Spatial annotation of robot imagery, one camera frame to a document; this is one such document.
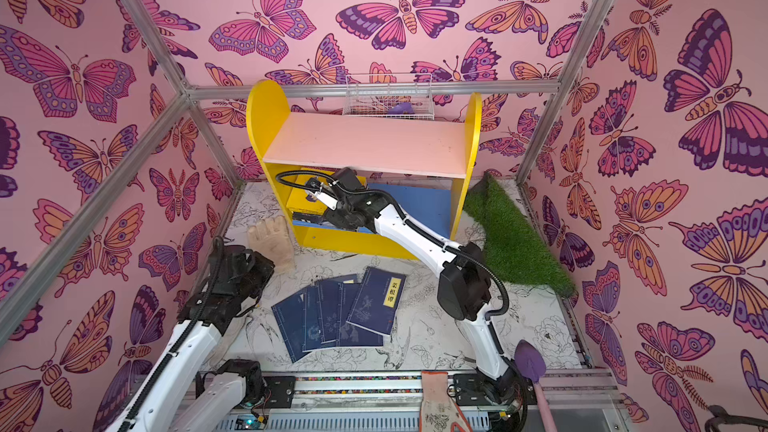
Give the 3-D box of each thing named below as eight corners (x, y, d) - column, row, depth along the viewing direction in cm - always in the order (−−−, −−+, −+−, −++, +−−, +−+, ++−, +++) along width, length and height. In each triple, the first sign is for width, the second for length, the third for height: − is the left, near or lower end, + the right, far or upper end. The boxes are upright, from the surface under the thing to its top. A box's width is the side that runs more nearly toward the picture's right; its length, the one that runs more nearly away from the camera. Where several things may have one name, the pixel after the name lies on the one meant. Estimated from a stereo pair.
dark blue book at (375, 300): (346, 323, 87) (344, 319, 84) (365, 270, 97) (364, 265, 95) (390, 336, 84) (390, 332, 82) (405, 280, 95) (405, 275, 92)
